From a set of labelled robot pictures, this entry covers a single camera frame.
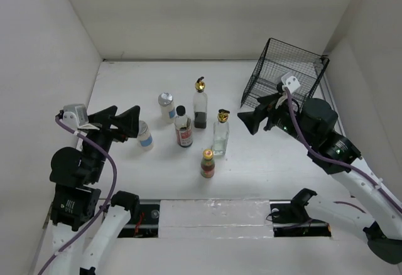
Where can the black-cap soy sauce bottle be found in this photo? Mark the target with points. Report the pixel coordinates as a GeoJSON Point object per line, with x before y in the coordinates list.
{"type": "Point", "coordinates": [183, 127]}

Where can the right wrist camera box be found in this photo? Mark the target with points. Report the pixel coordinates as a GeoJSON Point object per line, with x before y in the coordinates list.
{"type": "Point", "coordinates": [287, 81]}

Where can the silver-lid spice jar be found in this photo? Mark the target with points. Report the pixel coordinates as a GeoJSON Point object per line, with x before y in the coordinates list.
{"type": "Point", "coordinates": [167, 107]}
{"type": "Point", "coordinates": [144, 137]}

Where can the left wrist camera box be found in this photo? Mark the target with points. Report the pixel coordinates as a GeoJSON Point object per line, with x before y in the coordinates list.
{"type": "Point", "coordinates": [75, 116]}

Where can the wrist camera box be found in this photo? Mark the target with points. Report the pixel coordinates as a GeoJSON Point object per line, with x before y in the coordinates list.
{"type": "Point", "coordinates": [75, 116]}
{"type": "Point", "coordinates": [287, 81]}

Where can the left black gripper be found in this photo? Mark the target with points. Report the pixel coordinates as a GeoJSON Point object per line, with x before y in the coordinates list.
{"type": "Point", "coordinates": [127, 122]}

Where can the dark-liquid gold-spout glass bottle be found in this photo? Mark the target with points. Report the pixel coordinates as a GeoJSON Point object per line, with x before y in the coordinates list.
{"type": "Point", "coordinates": [200, 101]}

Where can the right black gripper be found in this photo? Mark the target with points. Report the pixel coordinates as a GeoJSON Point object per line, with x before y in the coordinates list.
{"type": "Point", "coordinates": [252, 119]}

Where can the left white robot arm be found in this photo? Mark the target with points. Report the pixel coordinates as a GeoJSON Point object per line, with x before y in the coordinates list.
{"type": "Point", "coordinates": [87, 213]}

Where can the small red sauce bottle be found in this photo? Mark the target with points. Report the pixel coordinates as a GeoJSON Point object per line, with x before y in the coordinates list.
{"type": "Point", "coordinates": [207, 165]}

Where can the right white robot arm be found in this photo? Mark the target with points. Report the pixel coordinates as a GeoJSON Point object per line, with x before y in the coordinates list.
{"type": "Point", "coordinates": [312, 124]}

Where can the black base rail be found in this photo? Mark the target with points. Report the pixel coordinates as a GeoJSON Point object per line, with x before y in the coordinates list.
{"type": "Point", "coordinates": [145, 225]}

